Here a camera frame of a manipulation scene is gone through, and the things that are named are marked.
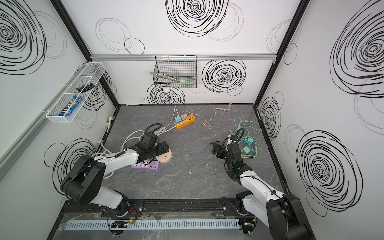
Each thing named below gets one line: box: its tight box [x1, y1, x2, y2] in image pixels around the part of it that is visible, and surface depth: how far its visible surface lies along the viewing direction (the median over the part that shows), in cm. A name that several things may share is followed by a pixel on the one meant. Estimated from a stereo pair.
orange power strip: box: [174, 114, 196, 129], surface depth 108 cm
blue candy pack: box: [58, 96, 83, 116], surface depth 72 cm
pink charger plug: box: [181, 113, 188, 121], surface depth 107 cm
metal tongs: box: [150, 72, 190, 83], surface depth 86 cm
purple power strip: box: [131, 160, 160, 171], surface depth 86 cm
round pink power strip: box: [155, 148, 173, 164], surface depth 91 cm
